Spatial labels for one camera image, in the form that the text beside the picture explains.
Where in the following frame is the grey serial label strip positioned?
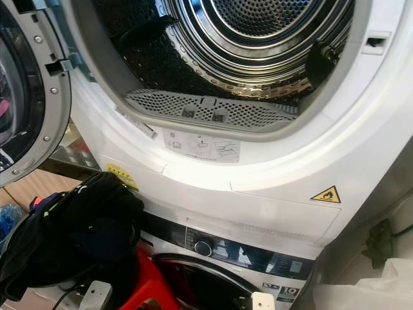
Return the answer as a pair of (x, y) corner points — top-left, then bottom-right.
(114, 106), (159, 138)

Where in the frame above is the round black washer knob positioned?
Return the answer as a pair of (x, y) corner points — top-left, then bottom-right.
(192, 239), (213, 258)

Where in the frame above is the white instruction sticker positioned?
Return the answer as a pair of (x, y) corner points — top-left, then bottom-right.
(161, 127), (241, 164)

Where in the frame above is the round dark washer door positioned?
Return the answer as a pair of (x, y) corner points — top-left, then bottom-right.
(153, 253), (253, 310)

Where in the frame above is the white front-load washing machine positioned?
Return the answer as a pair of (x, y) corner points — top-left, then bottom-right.
(136, 212), (314, 310)

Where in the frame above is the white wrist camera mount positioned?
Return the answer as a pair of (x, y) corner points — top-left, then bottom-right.
(78, 280), (113, 310)
(251, 291), (276, 310)

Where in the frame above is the round glass dryer door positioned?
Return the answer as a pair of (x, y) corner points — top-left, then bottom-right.
(0, 0), (72, 187)

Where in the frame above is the short black drum paddle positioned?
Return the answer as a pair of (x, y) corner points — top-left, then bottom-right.
(305, 40), (340, 88)

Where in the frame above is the brown cardboard box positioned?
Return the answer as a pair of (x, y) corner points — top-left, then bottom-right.
(5, 169), (105, 209)

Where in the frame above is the grey mesh lint filter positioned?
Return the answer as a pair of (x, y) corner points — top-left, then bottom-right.
(123, 88), (301, 134)

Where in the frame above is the yellow triangle fire sticker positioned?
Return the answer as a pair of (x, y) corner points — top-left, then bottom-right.
(310, 185), (342, 205)

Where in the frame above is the long black drum paddle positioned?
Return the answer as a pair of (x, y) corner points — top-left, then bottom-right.
(113, 15), (179, 50)

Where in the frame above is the dark wall fitting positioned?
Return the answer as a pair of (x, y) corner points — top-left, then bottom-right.
(361, 219), (395, 269)

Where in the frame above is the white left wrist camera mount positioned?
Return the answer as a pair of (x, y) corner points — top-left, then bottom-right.
(78, 280), (113, 310)

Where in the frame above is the yellow rectangular warning label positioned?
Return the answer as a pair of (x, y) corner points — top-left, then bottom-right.
(105, 162), (139, 192)

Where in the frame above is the black clothes pile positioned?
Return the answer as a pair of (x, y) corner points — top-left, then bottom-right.
(0, 170), (146, 305)

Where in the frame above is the white tumble dryer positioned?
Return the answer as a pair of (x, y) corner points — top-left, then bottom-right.
(68, 0), (413, 259)

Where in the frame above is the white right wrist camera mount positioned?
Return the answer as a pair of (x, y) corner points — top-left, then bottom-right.
(251, 291), (276, 310)

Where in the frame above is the perforated steel dryer drum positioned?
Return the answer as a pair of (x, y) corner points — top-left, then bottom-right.
(94, 0), (356, 108)

